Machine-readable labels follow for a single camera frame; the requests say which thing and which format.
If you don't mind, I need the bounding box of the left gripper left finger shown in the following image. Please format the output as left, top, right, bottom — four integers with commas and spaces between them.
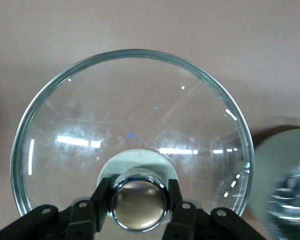
0, 176, 113, 240

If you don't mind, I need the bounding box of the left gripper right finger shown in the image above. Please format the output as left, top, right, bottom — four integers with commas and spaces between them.
162, 178, 274, 240

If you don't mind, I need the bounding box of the glass lid with copper knob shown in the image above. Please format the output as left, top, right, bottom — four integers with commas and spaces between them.
10, 49, 255, 232

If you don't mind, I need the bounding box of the grey pot with steel interior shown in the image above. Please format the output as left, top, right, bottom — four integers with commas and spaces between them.
249, 126, 300, 240

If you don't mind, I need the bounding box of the brown table cloth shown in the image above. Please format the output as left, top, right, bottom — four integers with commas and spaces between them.
0, 0, 300, 240

